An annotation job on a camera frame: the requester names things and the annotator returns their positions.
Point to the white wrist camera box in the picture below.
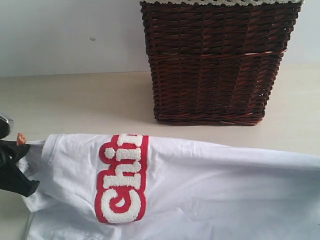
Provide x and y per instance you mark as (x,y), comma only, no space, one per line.
(6,125)

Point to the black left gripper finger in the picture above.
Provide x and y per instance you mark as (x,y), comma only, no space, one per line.
(13,180)
(11,153)

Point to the white t-shirt red lettering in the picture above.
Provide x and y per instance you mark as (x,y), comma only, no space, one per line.
(139,187)

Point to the dark brown wicker basket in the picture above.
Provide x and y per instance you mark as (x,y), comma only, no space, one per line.
(215,64)

